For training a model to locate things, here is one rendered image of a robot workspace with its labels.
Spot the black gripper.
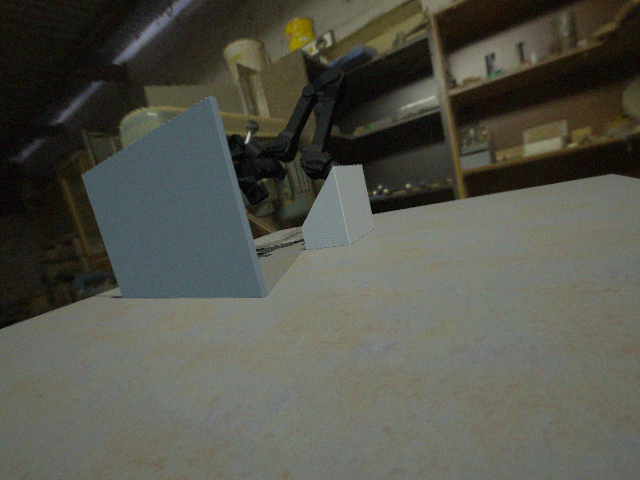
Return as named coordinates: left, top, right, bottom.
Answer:
left=227, top=134, right=271, bottom=205

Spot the dark grey flat panel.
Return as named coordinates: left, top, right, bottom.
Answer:
left=81, top=96, right=268, bottom=298

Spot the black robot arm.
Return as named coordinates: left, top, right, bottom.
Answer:
left=244, top=68, right=348, bottom=181

